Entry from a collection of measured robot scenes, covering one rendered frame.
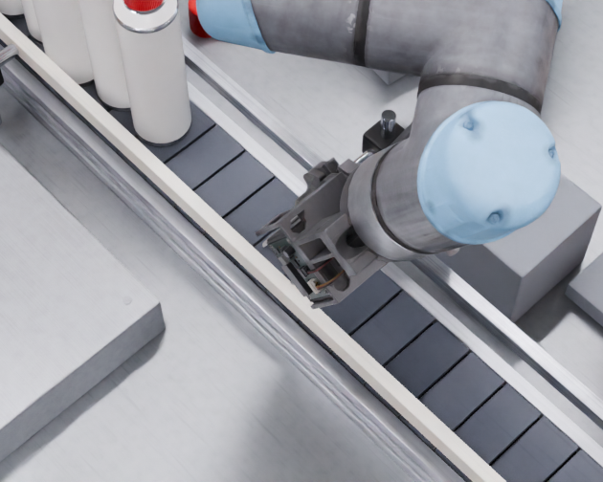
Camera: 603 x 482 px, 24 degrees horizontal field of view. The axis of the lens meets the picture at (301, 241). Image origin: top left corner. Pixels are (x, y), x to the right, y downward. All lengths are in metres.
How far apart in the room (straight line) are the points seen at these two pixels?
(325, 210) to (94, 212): 0.34
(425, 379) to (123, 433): 0.25
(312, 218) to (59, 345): 0.27
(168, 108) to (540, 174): 0.47
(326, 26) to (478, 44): 0.09
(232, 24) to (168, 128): 0.36
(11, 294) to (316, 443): 0.28
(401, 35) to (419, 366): 0.36
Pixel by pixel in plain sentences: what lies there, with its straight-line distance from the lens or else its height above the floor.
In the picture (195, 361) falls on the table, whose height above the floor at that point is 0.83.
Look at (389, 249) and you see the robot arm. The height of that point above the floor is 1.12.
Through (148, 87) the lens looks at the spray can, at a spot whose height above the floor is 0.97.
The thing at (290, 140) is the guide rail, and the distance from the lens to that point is 1.13.
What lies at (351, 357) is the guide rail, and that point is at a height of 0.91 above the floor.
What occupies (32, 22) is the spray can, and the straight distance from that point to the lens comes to 1.29.
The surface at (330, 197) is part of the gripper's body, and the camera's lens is 0.97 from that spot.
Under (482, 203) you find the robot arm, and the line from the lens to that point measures 0.78.
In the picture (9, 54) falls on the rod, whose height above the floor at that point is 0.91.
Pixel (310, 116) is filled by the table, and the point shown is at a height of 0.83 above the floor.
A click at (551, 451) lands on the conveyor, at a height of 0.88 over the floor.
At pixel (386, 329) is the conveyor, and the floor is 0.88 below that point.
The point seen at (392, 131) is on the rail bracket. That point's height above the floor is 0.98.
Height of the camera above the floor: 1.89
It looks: 59 degrees down
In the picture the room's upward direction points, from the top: straight up
